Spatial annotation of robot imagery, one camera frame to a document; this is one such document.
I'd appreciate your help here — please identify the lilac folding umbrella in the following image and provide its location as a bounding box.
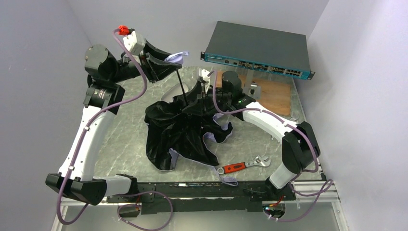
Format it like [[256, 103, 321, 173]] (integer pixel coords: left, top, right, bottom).
[[144, 50, 239, 187]]

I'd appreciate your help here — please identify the mint green umbrella sleeve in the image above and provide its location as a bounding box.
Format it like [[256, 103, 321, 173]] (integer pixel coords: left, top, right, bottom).
[[161, 84, 182, 103]]

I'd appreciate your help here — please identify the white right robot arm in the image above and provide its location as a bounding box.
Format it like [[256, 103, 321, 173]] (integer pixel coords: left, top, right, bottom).
[[199, 69, 320, 192]]

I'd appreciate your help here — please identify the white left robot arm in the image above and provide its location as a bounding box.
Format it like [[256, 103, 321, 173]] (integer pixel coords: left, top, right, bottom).
[[45, 41, 185, 205]]

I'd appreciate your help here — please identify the silver open end spanner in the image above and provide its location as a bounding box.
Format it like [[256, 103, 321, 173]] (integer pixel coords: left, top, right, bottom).
[[290, 113, 300, 122]]

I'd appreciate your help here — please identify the wooden base board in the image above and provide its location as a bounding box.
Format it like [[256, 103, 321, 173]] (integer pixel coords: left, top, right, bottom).
[[214, 71, 292, 116]]

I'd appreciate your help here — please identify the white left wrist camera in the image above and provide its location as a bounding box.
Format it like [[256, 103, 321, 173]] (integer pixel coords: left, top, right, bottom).
[[123, 30, 147, 56]]

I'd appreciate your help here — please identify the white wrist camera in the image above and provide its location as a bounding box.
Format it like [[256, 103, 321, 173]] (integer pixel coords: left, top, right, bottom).
[[198, 68, 211, 92], [123, 30, 147, 56]]

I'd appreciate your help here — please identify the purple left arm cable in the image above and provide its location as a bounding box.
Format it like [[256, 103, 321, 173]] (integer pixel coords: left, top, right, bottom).
[[56, 27, 174, 231]]

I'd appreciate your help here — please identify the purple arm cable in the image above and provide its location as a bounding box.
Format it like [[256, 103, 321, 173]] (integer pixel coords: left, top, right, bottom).
[[56, 27, 174, 231], [207, 70, 335, 223]]

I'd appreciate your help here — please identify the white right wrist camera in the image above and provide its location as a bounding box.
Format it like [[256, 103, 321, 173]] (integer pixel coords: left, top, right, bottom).
[[198, 68, 211, 92]]

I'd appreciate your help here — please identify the grey metal stand bracket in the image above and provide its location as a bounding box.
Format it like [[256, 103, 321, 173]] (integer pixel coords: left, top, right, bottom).
[[243, 69, 261, 100]]

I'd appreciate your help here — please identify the red handled adjustable wrench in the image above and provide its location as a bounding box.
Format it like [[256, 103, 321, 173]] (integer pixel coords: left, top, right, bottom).
[[217, 155, 271, 175]]

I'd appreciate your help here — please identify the teal network switch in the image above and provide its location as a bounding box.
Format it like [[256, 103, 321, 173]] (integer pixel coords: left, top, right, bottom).
[[200, 21, 315, 80]]

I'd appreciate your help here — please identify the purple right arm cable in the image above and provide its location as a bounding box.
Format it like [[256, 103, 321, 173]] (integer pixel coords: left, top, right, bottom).
[[207, 70, 335, 223]]

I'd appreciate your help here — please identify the aluminium frame rail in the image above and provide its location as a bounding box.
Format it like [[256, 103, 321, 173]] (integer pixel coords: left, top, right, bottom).
[[51, 181, 350, 231]]

